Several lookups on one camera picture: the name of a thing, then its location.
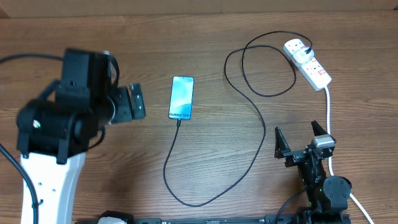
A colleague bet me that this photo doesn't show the white power strip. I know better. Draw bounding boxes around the white power strip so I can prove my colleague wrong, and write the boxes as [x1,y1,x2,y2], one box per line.
[283,39,331,91]

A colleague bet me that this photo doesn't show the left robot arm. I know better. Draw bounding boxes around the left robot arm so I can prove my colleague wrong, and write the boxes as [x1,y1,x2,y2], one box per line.
[17,49,146,223]

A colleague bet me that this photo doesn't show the blue Galaxy smartphone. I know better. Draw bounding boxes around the blue Galaxy smartphone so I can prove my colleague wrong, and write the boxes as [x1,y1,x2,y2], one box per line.
[169,76,195,120]

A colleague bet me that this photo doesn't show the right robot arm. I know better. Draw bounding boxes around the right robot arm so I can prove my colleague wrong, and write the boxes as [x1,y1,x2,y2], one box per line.
[274,121,352,223]

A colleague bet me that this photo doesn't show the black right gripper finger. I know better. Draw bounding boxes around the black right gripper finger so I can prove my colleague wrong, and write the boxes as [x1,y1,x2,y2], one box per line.
[274,127,290,159]
[311,120,328,136]

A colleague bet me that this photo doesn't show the black USB charging cable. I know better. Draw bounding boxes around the black USB charging cable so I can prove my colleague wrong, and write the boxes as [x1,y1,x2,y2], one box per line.
[162,30,313,208]

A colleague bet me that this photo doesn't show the white power strip cord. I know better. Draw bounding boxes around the white power strip cord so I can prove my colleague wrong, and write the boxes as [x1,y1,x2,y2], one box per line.
[323,86,376,224]

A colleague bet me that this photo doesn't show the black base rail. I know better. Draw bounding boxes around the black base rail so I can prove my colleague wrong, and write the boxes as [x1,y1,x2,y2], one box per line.
[74,213,352,224]

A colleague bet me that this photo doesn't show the white charger plug adapter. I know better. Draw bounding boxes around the white charger plug adapter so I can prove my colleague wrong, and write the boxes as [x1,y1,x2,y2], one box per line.
[292,47,315,67]

